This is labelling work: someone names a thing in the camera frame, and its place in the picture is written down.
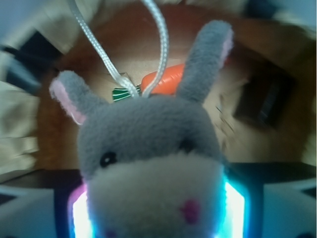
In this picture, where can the gray plush bunny toy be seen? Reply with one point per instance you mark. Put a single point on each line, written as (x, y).
(151, 164)

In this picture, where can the orange plastic toy carrot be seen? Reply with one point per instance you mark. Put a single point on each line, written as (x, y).
(167, 85)

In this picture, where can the black rectangular block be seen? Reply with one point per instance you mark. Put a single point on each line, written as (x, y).
(262, 100)

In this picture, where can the brown paper bag bin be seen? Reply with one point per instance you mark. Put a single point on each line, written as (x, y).
(260, 62)

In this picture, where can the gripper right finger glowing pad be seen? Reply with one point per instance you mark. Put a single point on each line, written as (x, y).
(244, 204)

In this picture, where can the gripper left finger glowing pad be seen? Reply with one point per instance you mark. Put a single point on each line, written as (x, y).
(71, 213)

